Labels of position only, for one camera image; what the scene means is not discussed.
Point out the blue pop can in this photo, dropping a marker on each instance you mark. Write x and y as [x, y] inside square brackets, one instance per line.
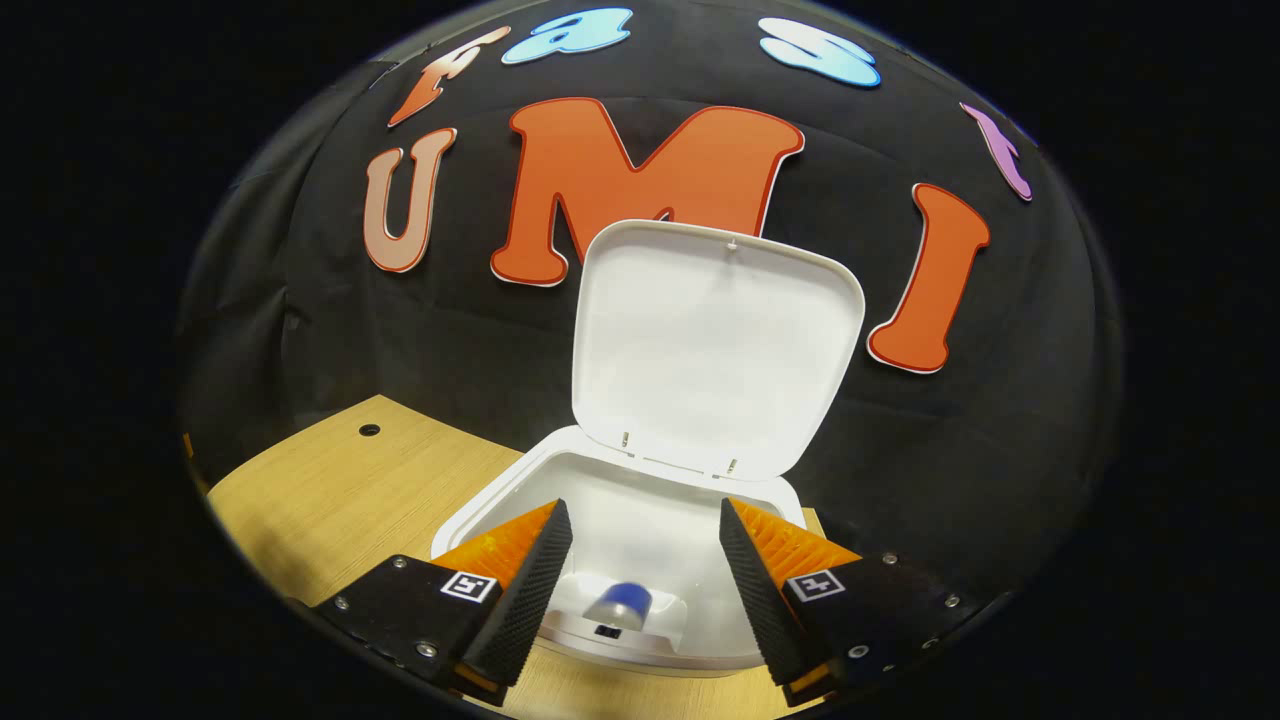
[622, 600]

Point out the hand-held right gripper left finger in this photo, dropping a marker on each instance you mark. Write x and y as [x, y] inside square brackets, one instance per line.
[530, 600]

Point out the black backdrop cloth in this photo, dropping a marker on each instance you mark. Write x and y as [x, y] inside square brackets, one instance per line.
[1000, 450]

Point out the wooden desktop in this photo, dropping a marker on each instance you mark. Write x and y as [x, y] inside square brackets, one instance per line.
[330, 490]

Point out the white desktop garbage bin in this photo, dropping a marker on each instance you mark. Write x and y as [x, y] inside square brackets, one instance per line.
[700, 340]

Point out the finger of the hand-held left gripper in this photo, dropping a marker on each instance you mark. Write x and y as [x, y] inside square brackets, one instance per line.
[188, 446]

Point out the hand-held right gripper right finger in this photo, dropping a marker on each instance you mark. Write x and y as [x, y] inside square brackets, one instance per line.
[760, 600]

